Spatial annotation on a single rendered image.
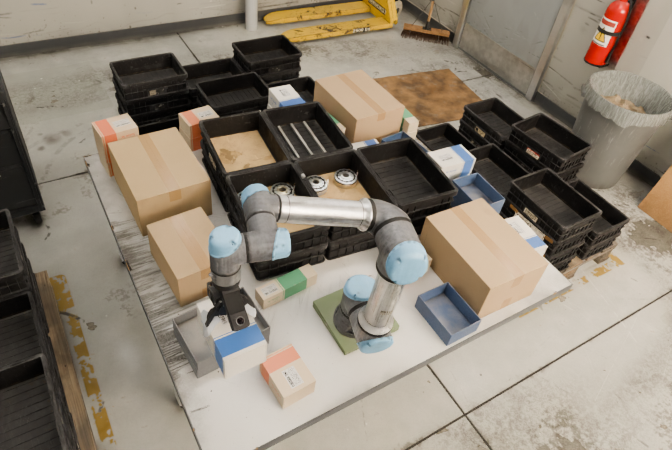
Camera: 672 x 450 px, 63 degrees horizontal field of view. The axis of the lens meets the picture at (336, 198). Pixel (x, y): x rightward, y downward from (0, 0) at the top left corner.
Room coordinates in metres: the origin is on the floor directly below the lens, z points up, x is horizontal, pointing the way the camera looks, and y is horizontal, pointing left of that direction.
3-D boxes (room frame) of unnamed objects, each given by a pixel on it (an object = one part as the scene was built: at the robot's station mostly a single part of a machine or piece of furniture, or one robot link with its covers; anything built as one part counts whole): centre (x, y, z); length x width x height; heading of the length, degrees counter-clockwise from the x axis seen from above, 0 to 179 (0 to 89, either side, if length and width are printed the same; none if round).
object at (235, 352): (0.84, 0.23, 1.09); 0.20 x 0.12 x 0.09; 37
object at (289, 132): (2.06, 0.18, 0.87); 0.40 x 0.30 x 0.11; 31
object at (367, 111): (2.49, -0.04, 0.80); 0.40 x 0.30 x 0.20; 38
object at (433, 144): (2.91, -0.67, 0.26); 0.40 x 0.30 x 0.23; 37
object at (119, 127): (1.88, 1.00, 0.89); 0.16 x 0.12 x 0.07; 133
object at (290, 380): (0.93, 0.07, 0.74); 0.16 x 0.12 x 0.07; 40
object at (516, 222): (1.73, -0.82, 0.75); 0.20 x 0.12 x 0.09; 31
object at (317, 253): (1.56, 0.23, 0.76); 0.40 x 0.30 x 0.12; 31
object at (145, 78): (2.91, 1.26, 0.37); 0.40 x 0.30 x 0.45; 127
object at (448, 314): (1.29, -0.48, 0.74); 0.20 x 0.15 x 0.07; 37
